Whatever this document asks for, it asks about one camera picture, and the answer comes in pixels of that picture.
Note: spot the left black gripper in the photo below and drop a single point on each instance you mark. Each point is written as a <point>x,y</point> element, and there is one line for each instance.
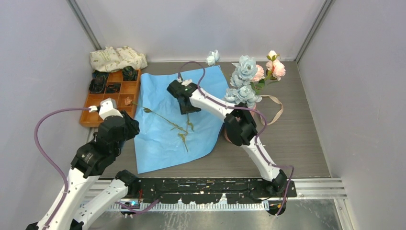
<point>133,124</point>

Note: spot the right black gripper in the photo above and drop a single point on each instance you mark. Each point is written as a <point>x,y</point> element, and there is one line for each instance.
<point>184,111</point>

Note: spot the flower bouquet blue paper wrap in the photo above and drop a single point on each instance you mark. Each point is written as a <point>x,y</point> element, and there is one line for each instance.
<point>158,146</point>

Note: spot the light blue flower stem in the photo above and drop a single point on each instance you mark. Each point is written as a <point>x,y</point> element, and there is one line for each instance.
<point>246,73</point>

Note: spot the pink peony flower stem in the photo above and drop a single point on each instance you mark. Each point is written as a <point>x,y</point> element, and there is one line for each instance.
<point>273,72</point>

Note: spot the beige ribbon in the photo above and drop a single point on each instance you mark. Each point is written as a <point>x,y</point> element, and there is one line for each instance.
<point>274,108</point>

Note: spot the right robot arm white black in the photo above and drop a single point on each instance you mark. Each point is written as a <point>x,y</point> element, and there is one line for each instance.
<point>275,177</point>

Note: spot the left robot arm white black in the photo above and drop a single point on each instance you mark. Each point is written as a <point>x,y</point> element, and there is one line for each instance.
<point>88,165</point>

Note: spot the pink cylindrical vase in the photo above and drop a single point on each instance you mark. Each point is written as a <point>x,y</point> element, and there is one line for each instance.
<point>240,127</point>

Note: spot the orange compartment tray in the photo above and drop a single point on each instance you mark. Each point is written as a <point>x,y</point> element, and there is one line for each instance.
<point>125,99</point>

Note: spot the dark rolled sock middle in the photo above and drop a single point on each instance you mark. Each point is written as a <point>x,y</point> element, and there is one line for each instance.
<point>112,88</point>

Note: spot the dark rolled sock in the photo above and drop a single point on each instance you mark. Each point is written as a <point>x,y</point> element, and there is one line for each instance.
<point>112,88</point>
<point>97,85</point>
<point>129,73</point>

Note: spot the dark rolled sock left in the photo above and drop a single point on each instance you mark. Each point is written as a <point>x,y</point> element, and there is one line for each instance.
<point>97,85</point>

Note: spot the dark rolled sock top right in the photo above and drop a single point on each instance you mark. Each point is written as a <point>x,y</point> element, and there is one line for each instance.
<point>129,73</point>

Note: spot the cream patterned cloth bag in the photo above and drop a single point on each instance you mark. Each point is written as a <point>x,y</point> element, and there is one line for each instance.
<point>114,59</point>

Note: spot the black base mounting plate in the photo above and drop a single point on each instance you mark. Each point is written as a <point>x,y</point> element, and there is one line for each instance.
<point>208,190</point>

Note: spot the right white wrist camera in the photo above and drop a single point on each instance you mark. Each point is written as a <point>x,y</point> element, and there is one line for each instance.
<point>184,82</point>

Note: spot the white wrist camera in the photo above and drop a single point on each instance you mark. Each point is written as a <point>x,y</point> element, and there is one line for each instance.
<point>106,109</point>
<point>184,82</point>

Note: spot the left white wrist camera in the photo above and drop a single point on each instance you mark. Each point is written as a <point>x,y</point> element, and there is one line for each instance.
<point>106,109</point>

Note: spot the aluminium rail frame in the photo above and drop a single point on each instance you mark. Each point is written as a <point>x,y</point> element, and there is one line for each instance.
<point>320,203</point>

